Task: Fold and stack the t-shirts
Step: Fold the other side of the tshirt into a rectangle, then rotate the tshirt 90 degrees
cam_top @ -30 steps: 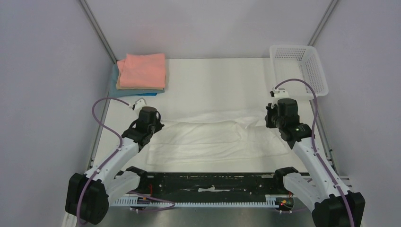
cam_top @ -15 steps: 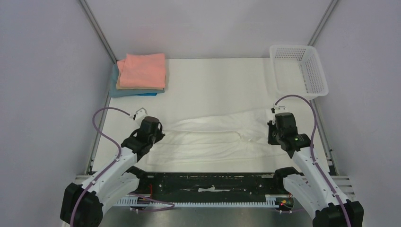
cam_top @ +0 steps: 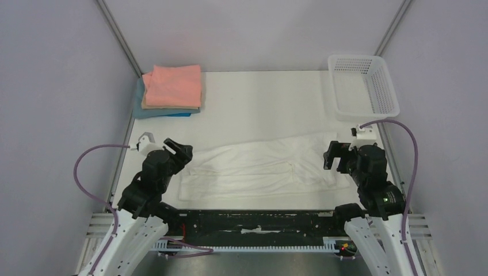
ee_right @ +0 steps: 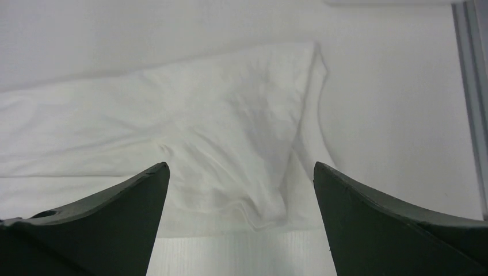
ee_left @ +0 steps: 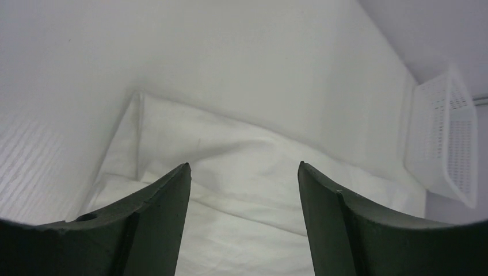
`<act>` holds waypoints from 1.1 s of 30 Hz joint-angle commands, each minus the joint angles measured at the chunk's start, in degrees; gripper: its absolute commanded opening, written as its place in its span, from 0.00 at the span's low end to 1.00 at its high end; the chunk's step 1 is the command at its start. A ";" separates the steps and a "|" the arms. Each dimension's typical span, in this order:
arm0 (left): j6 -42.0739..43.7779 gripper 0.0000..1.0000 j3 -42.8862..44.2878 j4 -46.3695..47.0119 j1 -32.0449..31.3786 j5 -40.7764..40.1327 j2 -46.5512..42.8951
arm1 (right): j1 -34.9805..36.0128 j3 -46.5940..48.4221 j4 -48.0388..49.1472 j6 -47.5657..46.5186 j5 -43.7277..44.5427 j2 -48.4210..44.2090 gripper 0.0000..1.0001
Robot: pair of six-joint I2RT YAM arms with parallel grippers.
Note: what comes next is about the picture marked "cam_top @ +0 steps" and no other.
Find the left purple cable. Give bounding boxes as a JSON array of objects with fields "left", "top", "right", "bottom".
[{"left": 73, "top": 144, "right": 214, "bottom": 276}]

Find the white slotted cable duct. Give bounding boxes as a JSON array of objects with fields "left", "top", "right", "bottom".
[{"left": 150, "top": 238, "right": 340, "bottom": 254}]

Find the white t shirt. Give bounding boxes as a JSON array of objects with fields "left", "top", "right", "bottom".
[{"left": 178, "top": 132, "right": 350, "bottom": 201}]

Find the aluminium frame rail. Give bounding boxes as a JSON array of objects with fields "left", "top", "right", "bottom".
[{"left": 86, "top": 213, "right": 433, "bottom": 240}]

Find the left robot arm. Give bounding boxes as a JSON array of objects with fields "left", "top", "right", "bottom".
[{"left": 79, "top": 133, "right": 193, "bottom": 275}]

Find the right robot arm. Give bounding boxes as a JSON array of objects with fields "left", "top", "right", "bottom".
[{"left": 323, "top": 141, "right": 424, "bottom": 275}]

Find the white plastic basket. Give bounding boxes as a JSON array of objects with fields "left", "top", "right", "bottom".
[{"left": 327, "top": 55, "right": 400, "bottom": 122}]

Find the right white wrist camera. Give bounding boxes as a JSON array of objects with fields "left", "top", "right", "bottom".
[{"left": 349, "top": 125, "right": 377, "bottom": 151}]

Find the folded pink t shirt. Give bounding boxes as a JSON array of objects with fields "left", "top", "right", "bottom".
[{"left": 142, "top": 65, "right": 203, "bottom": 107}]

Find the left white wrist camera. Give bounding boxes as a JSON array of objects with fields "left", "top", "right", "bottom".
[{"left": 129, "top": 132, "right": 161, "bottom": 156}]

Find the folded blue t shirt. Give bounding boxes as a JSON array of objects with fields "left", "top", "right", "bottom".
[{"left": 132, "top": 78, "right": 200, "bottom": 119}]

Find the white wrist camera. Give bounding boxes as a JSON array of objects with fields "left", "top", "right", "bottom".
[
  {"left": 349, "top": 125, "right": 377, "bottom": 151},
  {"left": 129, "top": 132, "right": 161, "bottom": 156}
]

